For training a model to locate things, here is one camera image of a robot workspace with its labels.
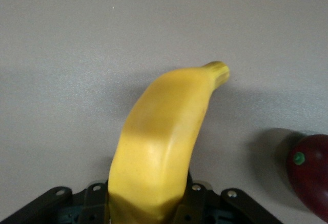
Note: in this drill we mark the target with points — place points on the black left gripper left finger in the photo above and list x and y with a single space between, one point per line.
96 203

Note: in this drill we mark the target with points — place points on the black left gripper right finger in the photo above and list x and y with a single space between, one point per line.
194 198

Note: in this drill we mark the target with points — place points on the yellow banana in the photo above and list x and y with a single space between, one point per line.
159 137

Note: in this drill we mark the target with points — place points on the red yellow mango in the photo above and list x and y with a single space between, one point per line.
311 172

